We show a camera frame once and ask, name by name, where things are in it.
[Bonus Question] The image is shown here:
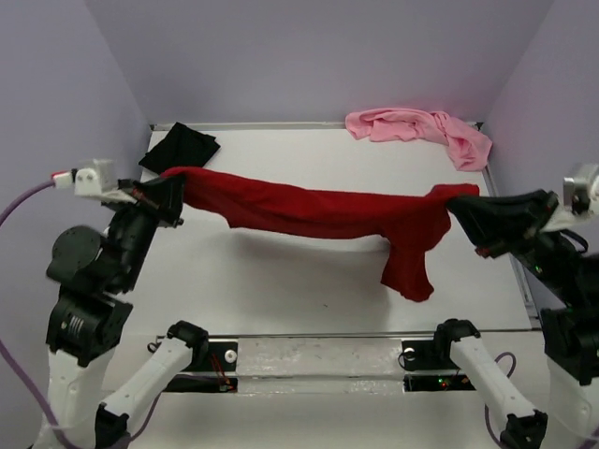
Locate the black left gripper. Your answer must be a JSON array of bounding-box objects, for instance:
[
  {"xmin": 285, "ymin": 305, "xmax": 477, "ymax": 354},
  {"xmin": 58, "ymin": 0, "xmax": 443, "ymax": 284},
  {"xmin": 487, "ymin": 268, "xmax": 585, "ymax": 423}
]
[{"xmin": 108, "ymin": 167, "xmax": 189, "ymax": 288}]

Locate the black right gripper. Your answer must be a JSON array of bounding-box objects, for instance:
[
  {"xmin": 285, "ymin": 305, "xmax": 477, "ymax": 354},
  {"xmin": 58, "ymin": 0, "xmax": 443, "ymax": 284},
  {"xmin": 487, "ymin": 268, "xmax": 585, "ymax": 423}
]
[{"xmin": 445, "ymin": 181, "xmax": 589, "ymax": 300}]

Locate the red t shirt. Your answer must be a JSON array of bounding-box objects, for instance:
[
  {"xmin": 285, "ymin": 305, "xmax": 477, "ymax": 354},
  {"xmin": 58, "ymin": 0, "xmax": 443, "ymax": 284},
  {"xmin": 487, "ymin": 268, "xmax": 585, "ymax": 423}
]
[{"xmin": 162, "ymin": 167, "xmax": 479, "ymax": 302}]

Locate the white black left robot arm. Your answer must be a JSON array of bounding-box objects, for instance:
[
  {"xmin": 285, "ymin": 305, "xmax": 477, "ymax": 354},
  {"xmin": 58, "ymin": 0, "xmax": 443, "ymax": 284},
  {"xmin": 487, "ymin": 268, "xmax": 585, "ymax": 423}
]
[{"xmin": 33, "ymin": 175, "xmax": 209, "ymax": 448}]

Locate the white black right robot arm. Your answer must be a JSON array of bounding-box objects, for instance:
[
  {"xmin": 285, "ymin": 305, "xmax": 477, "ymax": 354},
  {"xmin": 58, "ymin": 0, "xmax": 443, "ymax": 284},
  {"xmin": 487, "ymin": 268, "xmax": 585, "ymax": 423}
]
[{"xmin": 431, "ymin": 190, "xmax": 598, "ymax": 448}]

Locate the black folded t shirt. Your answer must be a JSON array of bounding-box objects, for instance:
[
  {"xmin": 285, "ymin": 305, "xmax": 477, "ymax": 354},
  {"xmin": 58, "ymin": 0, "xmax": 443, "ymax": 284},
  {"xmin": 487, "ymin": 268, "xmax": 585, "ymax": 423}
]
[{"xmin": 139, "ymin": 123, "xmax": 221, "ymax": 174}]

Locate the pink t shirt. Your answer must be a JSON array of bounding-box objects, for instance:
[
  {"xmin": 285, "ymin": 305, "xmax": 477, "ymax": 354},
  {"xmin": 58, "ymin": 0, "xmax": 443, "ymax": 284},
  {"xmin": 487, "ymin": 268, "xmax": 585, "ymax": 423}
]
[{"xmin": 344, "ymin": 108, "xmax": 492, "ymax": 172}]

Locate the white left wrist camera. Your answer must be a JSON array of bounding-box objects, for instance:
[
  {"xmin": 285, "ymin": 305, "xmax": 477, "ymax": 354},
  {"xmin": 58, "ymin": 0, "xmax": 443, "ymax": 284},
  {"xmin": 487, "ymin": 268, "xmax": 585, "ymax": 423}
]
[{"xmin": 51, "ymin": 159, "xmax": 118, "ymax": 198}]

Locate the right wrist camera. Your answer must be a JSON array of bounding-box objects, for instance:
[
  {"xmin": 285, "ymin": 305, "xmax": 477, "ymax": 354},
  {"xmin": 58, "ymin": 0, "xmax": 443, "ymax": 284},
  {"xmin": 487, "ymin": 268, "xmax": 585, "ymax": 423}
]
[{"xmin": 543, "ymin": 164, "xmax": 598, "ymax": 232}]

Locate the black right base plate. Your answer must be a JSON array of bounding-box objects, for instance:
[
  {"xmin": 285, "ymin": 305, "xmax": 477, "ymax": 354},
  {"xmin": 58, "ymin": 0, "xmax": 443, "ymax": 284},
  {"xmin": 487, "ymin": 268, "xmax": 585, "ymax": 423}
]
[{"xmin": 398, "ymin": 339, "xmax": 475, "ymax": 393}]

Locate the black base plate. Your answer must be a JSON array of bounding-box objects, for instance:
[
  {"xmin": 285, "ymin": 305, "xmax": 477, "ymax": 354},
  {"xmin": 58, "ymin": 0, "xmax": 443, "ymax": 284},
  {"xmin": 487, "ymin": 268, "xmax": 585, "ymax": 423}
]
[
  {"xmin": 164, "ymin": 339, "xmax": 239, "ymax": 394},
  {"xmin": 398, "ymin": 339, "xmax": 475, "ymax": 393}
]

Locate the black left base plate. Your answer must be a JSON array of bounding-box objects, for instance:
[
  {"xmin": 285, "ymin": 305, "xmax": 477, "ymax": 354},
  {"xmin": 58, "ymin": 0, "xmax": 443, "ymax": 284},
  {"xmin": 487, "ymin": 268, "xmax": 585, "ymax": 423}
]
[{"xmin": 164, "ymin": 339, "xmax": 239, "ymax": 394}]

